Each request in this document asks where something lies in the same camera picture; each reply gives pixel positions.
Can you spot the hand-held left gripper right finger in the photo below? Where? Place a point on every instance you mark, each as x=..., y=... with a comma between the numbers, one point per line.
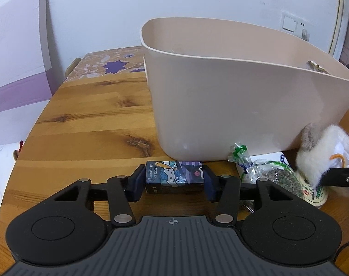
x=210, y=184

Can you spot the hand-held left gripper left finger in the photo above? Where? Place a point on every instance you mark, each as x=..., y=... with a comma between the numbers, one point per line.
x=135, y=184

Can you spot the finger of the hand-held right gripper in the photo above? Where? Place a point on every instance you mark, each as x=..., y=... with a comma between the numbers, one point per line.
x=341, y=175

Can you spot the white fluffy pouch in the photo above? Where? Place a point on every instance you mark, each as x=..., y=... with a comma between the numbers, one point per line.
x=324, y=146

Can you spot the small dark cartoon box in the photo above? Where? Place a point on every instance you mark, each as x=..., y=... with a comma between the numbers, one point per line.
x=174, y=175

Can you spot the beige plastic storage basket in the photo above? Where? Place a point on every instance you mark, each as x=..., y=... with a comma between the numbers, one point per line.
x=235, y=97

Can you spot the round metal tin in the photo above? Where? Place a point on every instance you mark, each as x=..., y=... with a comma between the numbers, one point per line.
x=312, y=195

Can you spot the clear bag of green tea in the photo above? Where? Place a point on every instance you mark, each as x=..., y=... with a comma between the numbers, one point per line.
x=266, y=172

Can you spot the gold foil package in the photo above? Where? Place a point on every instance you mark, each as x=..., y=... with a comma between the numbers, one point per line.
x=318, y=66

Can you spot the small brown red trinket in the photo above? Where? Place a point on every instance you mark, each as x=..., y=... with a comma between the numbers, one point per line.
x=18, y=147

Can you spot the brown floral box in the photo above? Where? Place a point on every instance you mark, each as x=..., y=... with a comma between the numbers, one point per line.
x=105, y=63

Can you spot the elephant print bedding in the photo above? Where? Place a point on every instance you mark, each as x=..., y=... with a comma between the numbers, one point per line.
x=0, y=184

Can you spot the purple white board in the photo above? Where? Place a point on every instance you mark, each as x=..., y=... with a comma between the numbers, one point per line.
x=16, y=63

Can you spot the white wall switch socket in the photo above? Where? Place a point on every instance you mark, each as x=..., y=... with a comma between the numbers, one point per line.
x=292, y=24

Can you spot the cream curved frame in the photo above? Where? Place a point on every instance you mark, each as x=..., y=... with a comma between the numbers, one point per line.
x=340, y=14

